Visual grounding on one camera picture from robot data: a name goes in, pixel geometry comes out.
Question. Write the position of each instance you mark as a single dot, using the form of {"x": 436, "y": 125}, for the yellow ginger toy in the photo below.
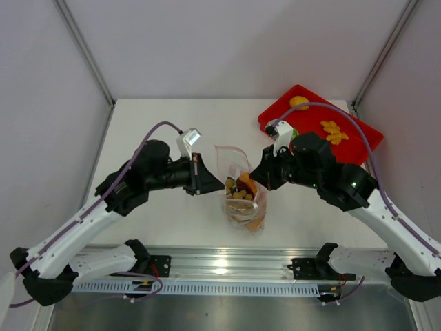
{"x": 334, "y": 135}

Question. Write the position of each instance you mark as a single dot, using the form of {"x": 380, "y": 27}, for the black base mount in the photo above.
{"x": 145, "y": 263}
{"x": 317, "y": 268}

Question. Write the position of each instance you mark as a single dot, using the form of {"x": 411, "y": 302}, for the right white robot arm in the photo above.
{"x": 411, "y": 263}

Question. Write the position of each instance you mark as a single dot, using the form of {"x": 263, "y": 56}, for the right corner aluminium post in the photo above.
{"x": 397, "y": 31}

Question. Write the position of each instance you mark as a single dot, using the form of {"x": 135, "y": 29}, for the red brown meat slice toy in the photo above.
{"x": 245, "y": 182}

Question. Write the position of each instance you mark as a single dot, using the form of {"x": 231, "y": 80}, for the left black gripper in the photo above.
{"x": 202, "y": 179}

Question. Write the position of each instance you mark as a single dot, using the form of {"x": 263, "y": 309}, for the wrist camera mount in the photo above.
{"x": 281, "y": 132}
{"x": 186, "y": 140}

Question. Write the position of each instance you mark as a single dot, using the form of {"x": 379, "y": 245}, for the left corner aluminium post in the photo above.
{"x": 84, "y": 50}

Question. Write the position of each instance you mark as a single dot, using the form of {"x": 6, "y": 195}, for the green vegetable toy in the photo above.
{"x": 295, "y": 133}

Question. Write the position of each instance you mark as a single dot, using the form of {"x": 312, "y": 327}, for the white slotted cable duct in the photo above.
{"x": 253, "y": 289}

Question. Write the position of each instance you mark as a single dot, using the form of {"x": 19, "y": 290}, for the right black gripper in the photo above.
{"x": 266, "y": 171}

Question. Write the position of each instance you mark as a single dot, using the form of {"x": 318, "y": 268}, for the red plastic tray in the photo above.
{"x": 351, "y": 151}

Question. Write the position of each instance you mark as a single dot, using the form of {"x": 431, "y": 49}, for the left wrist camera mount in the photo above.
{"x": 186, "y": 140}

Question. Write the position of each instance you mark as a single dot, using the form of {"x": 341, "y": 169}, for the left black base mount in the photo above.
{"x": 145, "y": 263}

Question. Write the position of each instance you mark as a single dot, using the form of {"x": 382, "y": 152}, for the yellow potato toy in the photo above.
{"x": 299, "y": 102}

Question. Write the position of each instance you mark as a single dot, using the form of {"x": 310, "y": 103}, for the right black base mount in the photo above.
{"x": 317, "y": 268}

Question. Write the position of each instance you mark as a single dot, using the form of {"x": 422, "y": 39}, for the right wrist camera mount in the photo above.
{"x": 281, "y": 132}

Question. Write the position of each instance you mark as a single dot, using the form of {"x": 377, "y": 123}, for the brown longan bunch toy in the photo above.
{"x": 239, "y": 206}

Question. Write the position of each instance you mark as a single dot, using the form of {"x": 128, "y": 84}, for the corner aluminium post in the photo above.
{"x": 397, "y": 31}
{"x": 84, "y": 50}

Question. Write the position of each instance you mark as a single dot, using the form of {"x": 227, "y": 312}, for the aluminium frame rail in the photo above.
{"x": 231, "y": 264}

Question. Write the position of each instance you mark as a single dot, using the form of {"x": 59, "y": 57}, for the clear pink zip top bag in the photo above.
{"x": 231, "y": 162}

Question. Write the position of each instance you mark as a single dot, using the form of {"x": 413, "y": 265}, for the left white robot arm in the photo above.
{"x": 51, "y": 269}

